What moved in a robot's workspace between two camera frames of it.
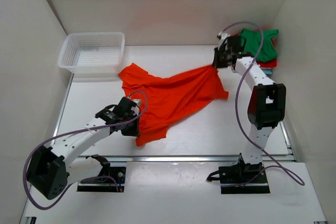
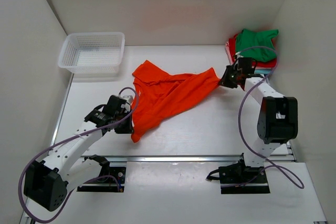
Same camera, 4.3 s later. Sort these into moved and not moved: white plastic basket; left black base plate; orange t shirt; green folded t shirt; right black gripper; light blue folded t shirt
Moved: orange t shirt; right black gripper
Not moved: light blue folded t shirt; left black base plate; white plastic basket; green folded t shirt
